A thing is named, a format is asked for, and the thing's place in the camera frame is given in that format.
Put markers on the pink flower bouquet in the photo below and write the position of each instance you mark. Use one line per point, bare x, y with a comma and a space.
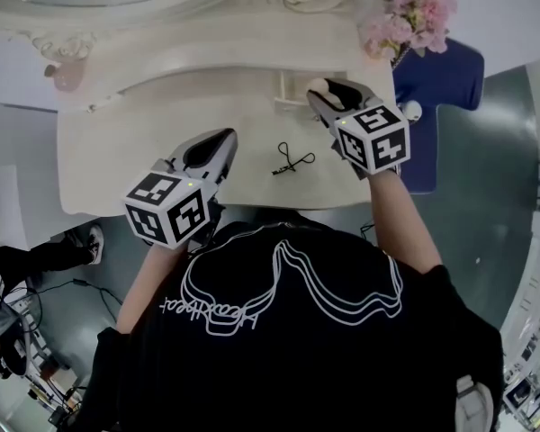
409, 14

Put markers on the white side cabinet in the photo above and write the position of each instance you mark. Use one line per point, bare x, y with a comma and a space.
4, 209

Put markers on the white carved vanity table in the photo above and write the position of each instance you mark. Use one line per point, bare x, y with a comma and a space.
162, 128

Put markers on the person's black printed t-shirt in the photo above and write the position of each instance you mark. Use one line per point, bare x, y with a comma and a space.
297, 353

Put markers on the person's left forearm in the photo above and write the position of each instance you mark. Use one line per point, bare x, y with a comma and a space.
146, 281

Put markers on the cluttered equipment cart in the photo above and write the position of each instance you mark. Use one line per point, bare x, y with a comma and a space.
13, 340

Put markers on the white round ball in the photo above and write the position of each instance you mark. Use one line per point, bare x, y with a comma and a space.
412, 110

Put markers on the black eyelash curler makeup item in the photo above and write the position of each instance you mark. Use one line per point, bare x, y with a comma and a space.
292, 160

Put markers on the white vanity drawer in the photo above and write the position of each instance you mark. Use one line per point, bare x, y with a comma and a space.
292, 95

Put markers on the blue upholstered chair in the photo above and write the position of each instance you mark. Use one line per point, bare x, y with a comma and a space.
441, 74

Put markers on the white storage shelf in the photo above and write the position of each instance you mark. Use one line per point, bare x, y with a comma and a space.
533, 331

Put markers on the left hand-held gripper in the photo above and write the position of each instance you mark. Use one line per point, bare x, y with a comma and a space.
164, 209

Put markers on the pink small ornament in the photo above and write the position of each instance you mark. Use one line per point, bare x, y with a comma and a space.
68, 75

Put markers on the person's right forearm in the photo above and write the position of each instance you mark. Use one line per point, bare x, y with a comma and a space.
398, 223

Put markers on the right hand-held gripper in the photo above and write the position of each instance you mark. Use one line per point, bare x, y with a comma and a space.
378, 137

